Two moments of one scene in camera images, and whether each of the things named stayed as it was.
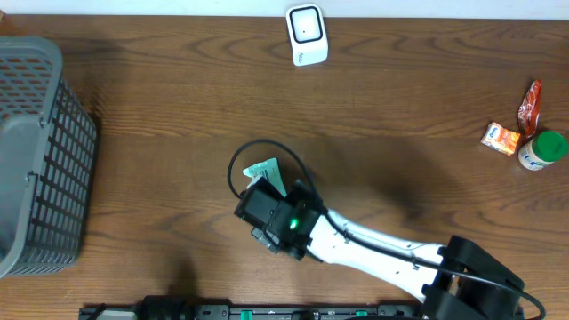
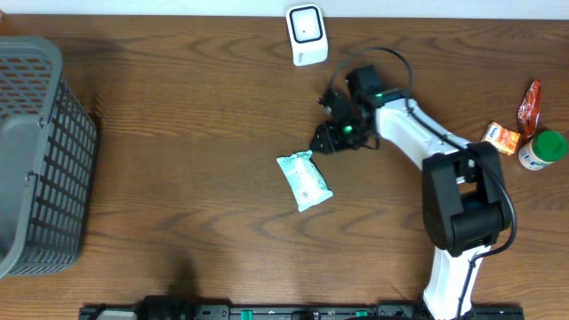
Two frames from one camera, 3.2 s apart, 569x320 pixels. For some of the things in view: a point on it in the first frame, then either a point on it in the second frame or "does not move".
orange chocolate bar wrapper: x=528 y=112 does not move
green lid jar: x=546 y=148 does not move
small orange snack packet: x=500 y=139 does not move
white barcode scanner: x=308 y=34 does not move
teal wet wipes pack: x=270 y=170 to x=305 y=180
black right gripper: x=300 y=190 to x=327 y=129
